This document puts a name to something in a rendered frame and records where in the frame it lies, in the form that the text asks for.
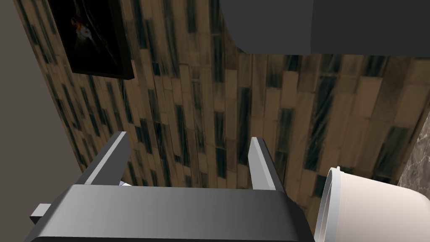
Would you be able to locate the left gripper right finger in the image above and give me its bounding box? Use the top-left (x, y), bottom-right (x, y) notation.
top-left (248, 137), bottom-right (286, 193)

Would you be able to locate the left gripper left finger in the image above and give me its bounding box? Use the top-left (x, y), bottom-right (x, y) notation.
top-left (76, 131), bottom-right (131, 186)

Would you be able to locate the white round bin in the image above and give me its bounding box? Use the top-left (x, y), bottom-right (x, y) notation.
top-left (314, 166), bottom-right (430, 242)

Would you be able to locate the dark grey cabinet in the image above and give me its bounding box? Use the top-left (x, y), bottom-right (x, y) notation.
top-left (219, 0), bottom-right (430, 58)

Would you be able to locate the dark framed wall picture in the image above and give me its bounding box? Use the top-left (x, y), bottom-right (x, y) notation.
top-left (47, 0), bottom-right (135, 80)

